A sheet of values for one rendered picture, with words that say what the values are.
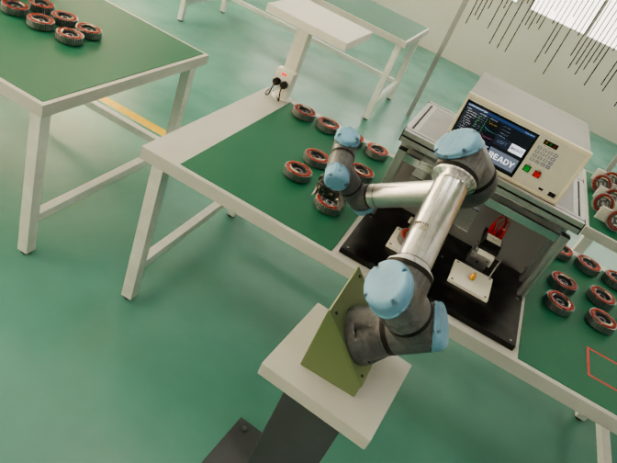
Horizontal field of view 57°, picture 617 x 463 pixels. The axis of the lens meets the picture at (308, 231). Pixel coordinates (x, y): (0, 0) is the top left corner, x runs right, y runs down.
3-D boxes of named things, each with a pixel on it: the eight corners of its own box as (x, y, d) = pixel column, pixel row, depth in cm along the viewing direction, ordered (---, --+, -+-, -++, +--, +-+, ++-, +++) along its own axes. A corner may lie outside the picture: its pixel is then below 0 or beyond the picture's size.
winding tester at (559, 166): (555, 205, 193) (592, 154, 182) (440, 144, 199) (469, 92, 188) (557, 168, 225) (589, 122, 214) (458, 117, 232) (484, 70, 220)
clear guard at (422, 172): (466, 232, 179) (476, 218, 175) (398, 196, 182) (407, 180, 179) (480, 195, 206) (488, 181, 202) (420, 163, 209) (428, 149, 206)
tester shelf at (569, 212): (577, 235, 191) (586, 224, 189) (398, 140, 201) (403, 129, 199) (577, 188, 228) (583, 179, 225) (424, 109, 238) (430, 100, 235)
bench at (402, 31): (369, 123, 499) (407, 42, 459) (171, 18, 530) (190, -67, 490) (396, 100, 574) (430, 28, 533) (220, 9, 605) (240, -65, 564)
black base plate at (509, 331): (511, 351, 183) (516, 346, 181) (338, 251, 192) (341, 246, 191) (522, 279, 222) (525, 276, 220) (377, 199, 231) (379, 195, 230)
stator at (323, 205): (333, 220, 206) (337, 212, 204) (308, 205, 208) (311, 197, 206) (345, 209, 215) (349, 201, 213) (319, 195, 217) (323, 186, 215)
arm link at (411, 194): (511, 186, 156) (361, 194, 187) (500, 160, 149) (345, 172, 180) (503, 220, 151) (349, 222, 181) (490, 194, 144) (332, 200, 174)
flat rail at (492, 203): (559, 244, 195) (564, 238, 193) (398, 158, 204) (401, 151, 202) (559, 242, 195) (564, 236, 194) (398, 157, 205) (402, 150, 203)
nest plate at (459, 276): (486, 302, 195) (487, 300, 195) (446, 280, 198) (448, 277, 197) (491, 281, 208) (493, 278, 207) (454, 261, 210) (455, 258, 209)
